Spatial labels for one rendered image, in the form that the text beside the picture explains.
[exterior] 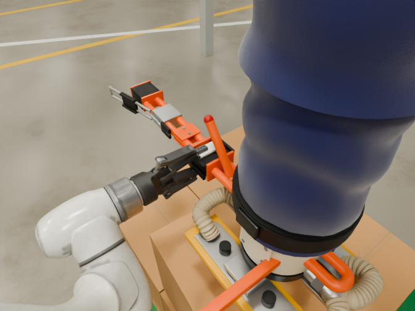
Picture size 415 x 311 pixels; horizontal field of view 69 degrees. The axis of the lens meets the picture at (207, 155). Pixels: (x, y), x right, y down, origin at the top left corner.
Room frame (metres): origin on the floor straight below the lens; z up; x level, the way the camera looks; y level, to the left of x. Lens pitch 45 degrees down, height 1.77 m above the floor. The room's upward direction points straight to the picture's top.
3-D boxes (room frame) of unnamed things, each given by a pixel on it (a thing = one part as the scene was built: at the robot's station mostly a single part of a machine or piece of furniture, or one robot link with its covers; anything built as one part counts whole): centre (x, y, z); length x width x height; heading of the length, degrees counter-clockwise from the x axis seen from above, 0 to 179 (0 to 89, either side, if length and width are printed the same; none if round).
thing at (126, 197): (0.41, 0.18, 1.23); 0.09 x 0.06 x 0.09; 37
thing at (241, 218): (0.34, -0.16, 1.35); 0.23 x 0.23 x 0.04
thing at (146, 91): (0.83, 0.19, 1.23); 0.08 x 0.07 x 0.05; 37
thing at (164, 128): (0.74, 0.21, 1.23); 0.31 x 0.03 x 0.05; 49
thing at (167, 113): (0.71, 0.12, 1.22); 0.07 x 0.07 x 0.04; 37
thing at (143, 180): (0.45, 0.13, 1.23); 0.09 x 0.07 x 0.08; 127
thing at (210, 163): (0.54, -0.01, 1.23); 0.10 x 0.08 x 0.06; 127
